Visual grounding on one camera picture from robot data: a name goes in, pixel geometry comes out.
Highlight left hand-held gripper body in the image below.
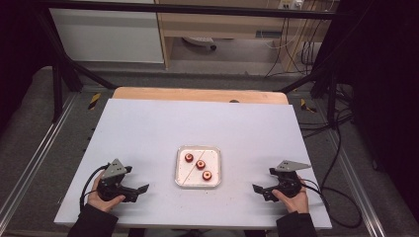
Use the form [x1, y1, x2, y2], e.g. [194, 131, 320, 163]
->
[97, 158, 133, 202]

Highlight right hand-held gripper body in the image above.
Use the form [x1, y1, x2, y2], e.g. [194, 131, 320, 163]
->
[269, 159, 312, 198]

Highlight thin wooden skewer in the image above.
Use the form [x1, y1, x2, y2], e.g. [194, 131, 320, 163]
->
[183, 151, 207, 185]

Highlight white square metal tray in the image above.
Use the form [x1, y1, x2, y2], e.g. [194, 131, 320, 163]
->
[174, 145, 222, 190]

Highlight person's right hand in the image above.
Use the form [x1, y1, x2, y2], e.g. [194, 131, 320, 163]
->
[271, 177, 310, 214]

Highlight person's left hand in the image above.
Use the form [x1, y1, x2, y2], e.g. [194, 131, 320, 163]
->
[87, 172, 126, 213]

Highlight wooden board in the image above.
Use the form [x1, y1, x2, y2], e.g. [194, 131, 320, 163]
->
[112, 86, 290, 106]

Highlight black curtain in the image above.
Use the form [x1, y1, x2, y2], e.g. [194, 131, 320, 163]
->
[334, 0, 419, 213]
[0, 0, 45, 127]

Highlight white cabinet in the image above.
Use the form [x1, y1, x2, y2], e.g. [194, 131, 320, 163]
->
[48, 0, 165, 64]

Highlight white power strip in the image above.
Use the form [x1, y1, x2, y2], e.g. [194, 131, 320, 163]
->
[182, 36, 218, 51]

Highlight wooden desk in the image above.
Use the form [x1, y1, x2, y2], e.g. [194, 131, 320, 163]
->
[154, 0, 332, 72]

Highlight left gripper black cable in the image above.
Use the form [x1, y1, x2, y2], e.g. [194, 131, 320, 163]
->
[79, 164, 110, 211]

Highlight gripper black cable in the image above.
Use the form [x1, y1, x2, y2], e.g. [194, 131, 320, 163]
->
[79, 164, 110, 211]
[299, 179, 364, 229]

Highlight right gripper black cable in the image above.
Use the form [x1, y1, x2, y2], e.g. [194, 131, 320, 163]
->
[299, 179, 364, 229]

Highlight aluminium rail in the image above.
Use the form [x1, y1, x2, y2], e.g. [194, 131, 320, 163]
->
[0, 93, 79, 219]
[315, 100, 387, 237]

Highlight black floor cables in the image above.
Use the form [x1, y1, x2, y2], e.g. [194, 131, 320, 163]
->
[297, 82, 357, 140]

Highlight bundle of hanging cables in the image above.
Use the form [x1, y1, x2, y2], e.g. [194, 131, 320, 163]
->
[264, 16, 325, 79]

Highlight white wall socket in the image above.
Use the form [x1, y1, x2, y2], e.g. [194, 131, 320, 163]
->
[278, 0, 304, 11]

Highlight black metal frame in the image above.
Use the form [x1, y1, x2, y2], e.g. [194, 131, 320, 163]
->
[35, 0, 351, 130]

